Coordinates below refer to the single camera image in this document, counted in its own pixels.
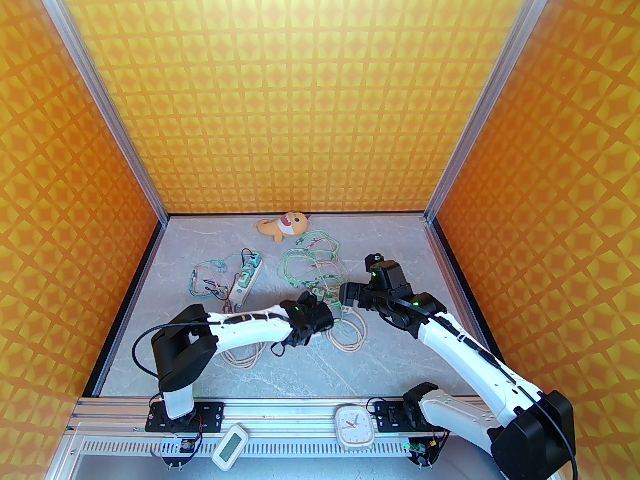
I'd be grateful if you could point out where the black table edge strip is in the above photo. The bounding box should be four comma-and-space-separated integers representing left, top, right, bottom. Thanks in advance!
82, 220, 168, 398
431, 220, 508, 364

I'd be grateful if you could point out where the orange plush toy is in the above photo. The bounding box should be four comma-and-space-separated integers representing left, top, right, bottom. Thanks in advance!
253, 211, 313, 244

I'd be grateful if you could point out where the white square clock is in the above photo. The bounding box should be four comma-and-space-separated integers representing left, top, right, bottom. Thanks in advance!
334, 405, 377, 451

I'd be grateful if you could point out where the perforated metal panel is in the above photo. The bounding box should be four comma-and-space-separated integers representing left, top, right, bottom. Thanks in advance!
75, 435, 501, 461

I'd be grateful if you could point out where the white digital timer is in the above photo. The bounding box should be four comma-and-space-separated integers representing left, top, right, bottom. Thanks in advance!
211, 424, 247, 470

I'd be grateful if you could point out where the small circuit board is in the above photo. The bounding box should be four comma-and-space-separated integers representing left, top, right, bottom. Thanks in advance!
406, 435, 443, 469
162, 435, 198, 469

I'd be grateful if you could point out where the light green cable bundle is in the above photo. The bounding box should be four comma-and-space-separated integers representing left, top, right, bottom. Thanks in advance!
278, 230, 353, 319

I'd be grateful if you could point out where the beige round socket cord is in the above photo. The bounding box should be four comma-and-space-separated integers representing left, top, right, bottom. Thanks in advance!
326, 305, 367, 355

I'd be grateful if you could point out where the beige power strip cord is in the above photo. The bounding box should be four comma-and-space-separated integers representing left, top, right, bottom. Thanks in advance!
220, 302, 268, 370

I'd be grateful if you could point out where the pink cable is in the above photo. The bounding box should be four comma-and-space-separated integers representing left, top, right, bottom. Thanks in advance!
195, 263, 238, 315

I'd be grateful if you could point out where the aluminium frame rail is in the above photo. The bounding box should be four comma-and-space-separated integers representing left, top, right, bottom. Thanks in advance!
65, 395, 541, 439

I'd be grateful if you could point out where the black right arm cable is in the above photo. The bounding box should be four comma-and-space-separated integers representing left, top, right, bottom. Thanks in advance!
387, 293, 578, 480

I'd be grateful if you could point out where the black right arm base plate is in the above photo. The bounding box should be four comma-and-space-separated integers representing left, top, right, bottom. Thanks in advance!
372, 401, 459, 434

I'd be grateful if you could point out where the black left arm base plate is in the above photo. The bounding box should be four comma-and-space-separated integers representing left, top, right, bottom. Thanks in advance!
145, 401, 225, 433

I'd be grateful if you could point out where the aluminium corner post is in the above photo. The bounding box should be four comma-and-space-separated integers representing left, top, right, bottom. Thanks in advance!
424, 0, 565, 225
27, 0, 169, 225

